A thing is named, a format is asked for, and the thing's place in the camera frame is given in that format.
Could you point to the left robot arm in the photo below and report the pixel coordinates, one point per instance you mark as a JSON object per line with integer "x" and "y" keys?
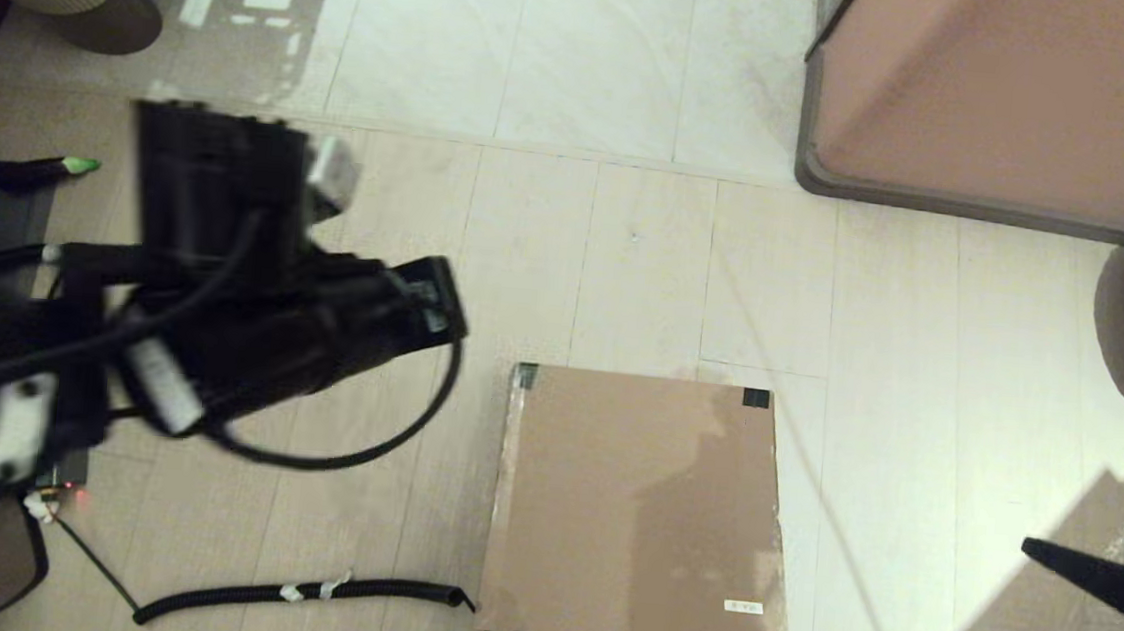
{"x": 300, "y": 335}

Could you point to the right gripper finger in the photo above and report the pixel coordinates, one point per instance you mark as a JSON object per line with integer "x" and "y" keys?
{"x": 1117, "y": 588}

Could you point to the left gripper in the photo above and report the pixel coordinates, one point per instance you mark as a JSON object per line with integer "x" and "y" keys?
{"x": 217, "y": 178}

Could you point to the small black box red light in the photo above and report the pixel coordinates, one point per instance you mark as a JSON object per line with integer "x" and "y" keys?
{"x": 63, "y": 475}

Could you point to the black wedge with green tip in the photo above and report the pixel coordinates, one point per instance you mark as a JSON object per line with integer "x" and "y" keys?
{"x": 52, "y": 171}

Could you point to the pink cabinet with grey base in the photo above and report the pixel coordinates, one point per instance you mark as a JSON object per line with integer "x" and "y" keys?
{"x": 1020, "y": 101}

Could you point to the brown cardboard sheet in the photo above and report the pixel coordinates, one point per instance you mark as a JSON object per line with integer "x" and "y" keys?
{"x": 642, "y": 512}

